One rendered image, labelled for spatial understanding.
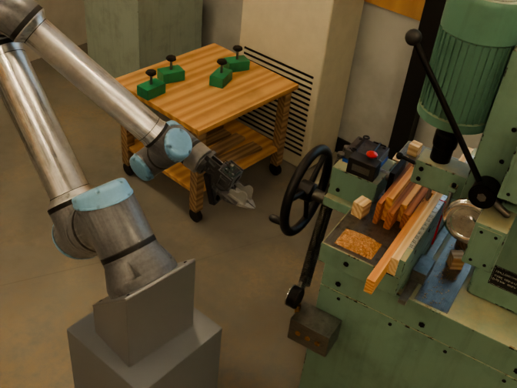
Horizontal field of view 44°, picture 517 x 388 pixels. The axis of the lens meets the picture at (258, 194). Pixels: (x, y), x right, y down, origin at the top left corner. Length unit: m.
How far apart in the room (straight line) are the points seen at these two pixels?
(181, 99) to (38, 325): 1.11
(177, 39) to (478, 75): 2.45
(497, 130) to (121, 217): 0.90
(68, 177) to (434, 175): 0.96
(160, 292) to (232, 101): 1.42
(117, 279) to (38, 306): 1.08
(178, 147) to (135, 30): 1.75
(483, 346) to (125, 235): 0.91
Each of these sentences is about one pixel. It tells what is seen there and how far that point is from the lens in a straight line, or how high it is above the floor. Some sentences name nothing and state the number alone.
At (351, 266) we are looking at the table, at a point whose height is 0.87.
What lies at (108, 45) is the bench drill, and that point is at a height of 0.38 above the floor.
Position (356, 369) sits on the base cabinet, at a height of 0.46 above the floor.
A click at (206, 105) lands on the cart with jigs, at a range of 2.83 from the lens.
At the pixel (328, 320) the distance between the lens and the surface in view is 1.79.
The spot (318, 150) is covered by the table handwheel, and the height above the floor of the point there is 0.95.
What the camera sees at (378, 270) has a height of 0.94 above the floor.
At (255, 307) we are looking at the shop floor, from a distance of 2.63.
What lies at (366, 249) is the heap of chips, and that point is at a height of 0.91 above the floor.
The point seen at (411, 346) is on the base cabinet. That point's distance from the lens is 1.76.
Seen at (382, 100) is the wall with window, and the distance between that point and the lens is 3.32.
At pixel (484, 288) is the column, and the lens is 1.70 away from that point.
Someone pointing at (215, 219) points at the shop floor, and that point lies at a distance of 3.01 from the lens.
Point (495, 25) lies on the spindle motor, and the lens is 1.43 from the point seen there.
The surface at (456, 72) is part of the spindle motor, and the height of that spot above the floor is 1.34.
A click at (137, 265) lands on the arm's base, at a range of 1.60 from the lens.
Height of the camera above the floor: 1.94
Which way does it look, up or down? 37 degrees down
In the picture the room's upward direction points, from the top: 7 degrees clockwise
